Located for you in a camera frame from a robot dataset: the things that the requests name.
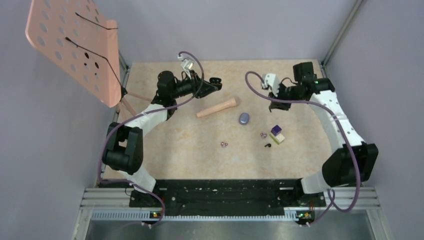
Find aluminium frame rail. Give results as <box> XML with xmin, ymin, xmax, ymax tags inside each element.
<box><xmin>71</xmin><ymin>187</ymin><xmax>393</xmax><ymax>240</ymax></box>

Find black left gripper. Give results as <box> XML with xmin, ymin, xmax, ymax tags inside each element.
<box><xmin>170</xmin><ymin>69</ymin><xmax>218</xmax><ymax>100</ymax></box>

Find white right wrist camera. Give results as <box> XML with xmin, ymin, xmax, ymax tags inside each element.
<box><xmin>261</xmin><ymin>73</ymin><xmax>281</xmax><ymax>91</ymax></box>

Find purple and green toy blocks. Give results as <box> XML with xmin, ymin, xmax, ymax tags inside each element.
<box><xmin>269</xmin><ymin>125</ymin><xmax>285</xmax><ymax>145</ymax></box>

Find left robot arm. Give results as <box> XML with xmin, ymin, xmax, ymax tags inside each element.
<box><xmin>101</xmin><ymin>70</ymin><xmax>223</xmax><ymax>207</ymax></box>

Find pink perforated board stand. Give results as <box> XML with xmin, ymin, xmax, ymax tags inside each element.
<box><xmin>25</xmin><ymin>0</ymin><xmax>151</xmax><ymax>115</ymax></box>

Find grey-blue oval case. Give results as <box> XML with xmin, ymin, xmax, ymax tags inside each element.
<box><xmin>238</xmin><ymin>112</ymin><xmax>250</xmax><ymax>126</ymax></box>

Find black earbud charging case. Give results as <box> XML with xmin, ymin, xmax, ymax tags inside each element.
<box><xmin>209</xmin><ymin>77</ymin><xmax>223</xmax><ymax>85</ymax></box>

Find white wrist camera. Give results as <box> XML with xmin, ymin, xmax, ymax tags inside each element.
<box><xmin>177</xmin><ymin>55</ymin><xmax>195</xmax><ymax>76</ymax></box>
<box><xmin>261</xmin><ymin>73</ymin><xmax>281</xmax><ymax>91</ymax></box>

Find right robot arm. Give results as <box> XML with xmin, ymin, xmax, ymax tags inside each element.
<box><xmin>261</xmin><ymin>62</ymin><xmax>379</xmax><ymax>206</ymax></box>

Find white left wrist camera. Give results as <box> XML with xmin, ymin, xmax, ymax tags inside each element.
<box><xmin>177</xmin><ymin>55</ymin><xmax>195</xmax><ymax>76</ymax></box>

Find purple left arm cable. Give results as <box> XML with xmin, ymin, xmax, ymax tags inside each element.
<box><xmin>96</xmin><ymin>50</ymin><xmax>205</xmax><ymax>229</ymax></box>

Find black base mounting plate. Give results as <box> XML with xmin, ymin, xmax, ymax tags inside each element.
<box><xmin>129</xmin><ymin>179</ymin><xmax>327</xmax><ymax>217</ymax></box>

